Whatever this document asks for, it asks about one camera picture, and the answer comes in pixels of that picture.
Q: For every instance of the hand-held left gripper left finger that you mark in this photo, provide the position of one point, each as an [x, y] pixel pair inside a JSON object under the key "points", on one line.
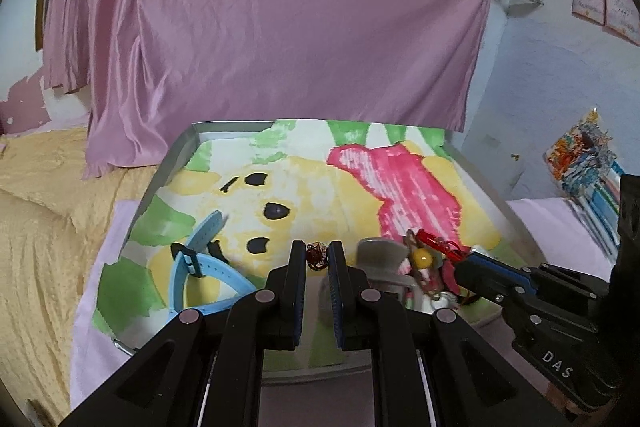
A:
{"points": [[299, 292]]}

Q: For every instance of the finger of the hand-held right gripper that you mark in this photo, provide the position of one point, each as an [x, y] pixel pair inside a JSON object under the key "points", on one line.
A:
{"points": [[500, 266], [480, 277]]}

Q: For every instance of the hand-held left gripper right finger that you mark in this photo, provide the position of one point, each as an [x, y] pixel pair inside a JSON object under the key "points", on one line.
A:
{"points": [[334, 297]]}

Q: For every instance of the small red brown ornament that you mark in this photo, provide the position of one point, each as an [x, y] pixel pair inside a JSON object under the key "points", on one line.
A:
{"points": [[317, 255]]}

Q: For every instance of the grey plastic jewelry stand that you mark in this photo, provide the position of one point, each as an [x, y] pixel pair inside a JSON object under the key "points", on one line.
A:
{"points": [[380, 254]]}

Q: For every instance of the metal tray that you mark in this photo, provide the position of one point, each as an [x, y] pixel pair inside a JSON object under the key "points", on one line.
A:
{"points": [[482, 202]]}

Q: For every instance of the light pink bed sheet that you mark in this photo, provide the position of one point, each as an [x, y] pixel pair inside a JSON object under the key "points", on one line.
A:
{"points": [[540, 227]]}

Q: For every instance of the cartoon bear printed cloth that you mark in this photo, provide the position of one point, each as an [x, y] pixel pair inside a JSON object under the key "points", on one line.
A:
{"points": [[310, 187]]}

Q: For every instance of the stack of books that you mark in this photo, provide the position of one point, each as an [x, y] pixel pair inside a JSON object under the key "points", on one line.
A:
{"points": [[600, 217]]}

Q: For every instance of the colourful printed plastic bag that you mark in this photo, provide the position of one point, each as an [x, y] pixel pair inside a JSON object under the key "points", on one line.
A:
{"points": [[580, 152]]}

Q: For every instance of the yellow blanket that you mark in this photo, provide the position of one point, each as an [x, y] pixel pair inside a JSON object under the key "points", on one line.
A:
{"points": [[45, 232]]}

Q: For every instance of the large pink hanging sheet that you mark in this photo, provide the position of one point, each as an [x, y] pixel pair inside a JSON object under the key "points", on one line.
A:
{"points": [[280, 17]]}

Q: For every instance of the pink window curtain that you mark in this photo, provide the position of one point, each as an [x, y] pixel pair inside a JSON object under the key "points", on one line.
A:
{"points": [[70, 17]]}

